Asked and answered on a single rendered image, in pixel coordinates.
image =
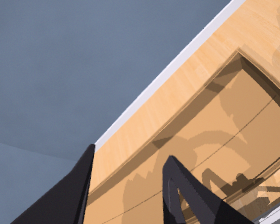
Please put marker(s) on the long brown cardboard carton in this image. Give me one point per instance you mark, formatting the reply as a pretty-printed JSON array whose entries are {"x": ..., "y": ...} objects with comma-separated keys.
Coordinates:
[{"x": 226, "y": 134}]

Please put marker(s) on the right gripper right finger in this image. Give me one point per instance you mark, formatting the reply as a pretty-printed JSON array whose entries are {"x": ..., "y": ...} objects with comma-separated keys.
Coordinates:
[{"x": 206, "y": 206}]

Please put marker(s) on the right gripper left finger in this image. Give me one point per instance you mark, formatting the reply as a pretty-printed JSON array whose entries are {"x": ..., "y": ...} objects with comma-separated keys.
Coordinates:
[{"x": 62, "y": 203}]

